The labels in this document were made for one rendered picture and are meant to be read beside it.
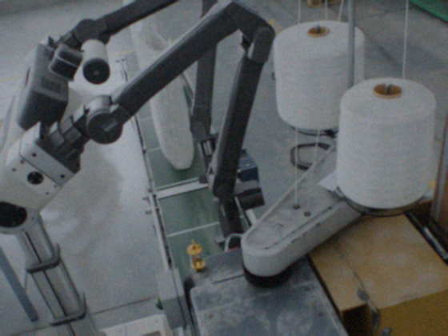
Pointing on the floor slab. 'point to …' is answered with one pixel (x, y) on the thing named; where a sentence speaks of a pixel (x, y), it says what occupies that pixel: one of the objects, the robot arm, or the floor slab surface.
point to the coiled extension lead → (298, 154)
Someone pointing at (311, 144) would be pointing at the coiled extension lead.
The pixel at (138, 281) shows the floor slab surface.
